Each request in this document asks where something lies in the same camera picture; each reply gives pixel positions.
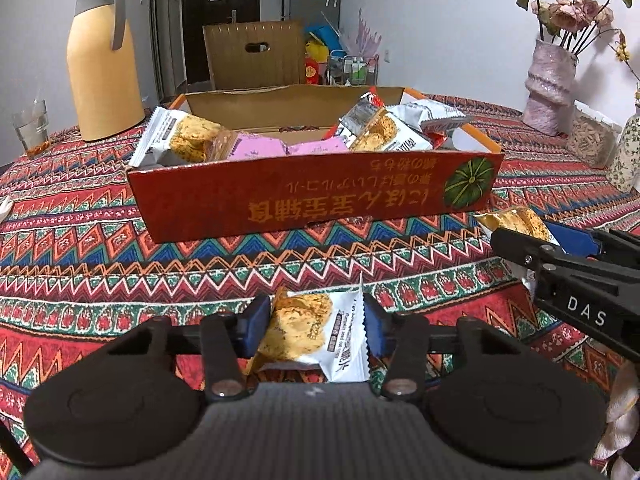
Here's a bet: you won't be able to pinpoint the wire storage basket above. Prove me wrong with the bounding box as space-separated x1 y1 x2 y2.
327 50 381 86

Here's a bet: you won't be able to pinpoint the pile of assorted snack packets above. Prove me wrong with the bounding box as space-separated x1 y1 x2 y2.
129 87 476 169

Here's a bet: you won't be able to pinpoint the red gift box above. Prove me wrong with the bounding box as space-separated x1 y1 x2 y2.
304 57 328 86

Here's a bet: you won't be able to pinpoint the yellow thermos jug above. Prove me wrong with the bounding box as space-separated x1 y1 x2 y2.
66 0 146 142

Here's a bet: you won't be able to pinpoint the yellow flower sprig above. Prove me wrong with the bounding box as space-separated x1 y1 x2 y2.
612 30 640 111

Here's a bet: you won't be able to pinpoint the dark entrance door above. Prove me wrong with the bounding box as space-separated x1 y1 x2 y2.
181 0 261 85

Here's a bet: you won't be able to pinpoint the pink textured vase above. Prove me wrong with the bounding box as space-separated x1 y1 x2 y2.
521 39 580 137

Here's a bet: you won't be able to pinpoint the brown cardboard carton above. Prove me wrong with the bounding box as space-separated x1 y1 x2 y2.
202 20 307 92

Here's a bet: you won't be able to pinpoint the blue plastic container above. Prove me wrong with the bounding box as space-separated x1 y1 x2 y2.
306 24 341 51

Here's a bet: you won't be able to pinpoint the white cracker packet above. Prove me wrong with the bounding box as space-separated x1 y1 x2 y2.
474 206 557 293
252 274 372 384

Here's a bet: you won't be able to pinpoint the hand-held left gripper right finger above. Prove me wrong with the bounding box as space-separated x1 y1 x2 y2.
362 292 533 402

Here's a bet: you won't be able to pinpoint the orange cardboard box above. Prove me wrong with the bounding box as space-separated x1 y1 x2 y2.
125 85 505 244

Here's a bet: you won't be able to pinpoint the floral patterned bottle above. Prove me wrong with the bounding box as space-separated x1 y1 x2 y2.
606 115 640 193

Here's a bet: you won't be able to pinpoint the dried pink roses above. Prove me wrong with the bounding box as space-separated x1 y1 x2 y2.
515 0 640 56

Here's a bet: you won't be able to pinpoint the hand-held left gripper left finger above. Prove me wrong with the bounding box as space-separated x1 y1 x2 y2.
107 294 272 402

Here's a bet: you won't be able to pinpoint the clear seed container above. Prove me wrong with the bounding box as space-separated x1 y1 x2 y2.
565 100 626 170

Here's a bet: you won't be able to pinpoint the lilac dried grass bundle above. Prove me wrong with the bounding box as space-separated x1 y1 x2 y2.
345 7 383 56

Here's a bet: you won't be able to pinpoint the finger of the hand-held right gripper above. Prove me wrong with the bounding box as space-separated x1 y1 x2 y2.
546 220 640 266
490 229 601 272

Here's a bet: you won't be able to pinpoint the clear drinking glass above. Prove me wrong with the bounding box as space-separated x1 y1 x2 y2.
11 99 51 156

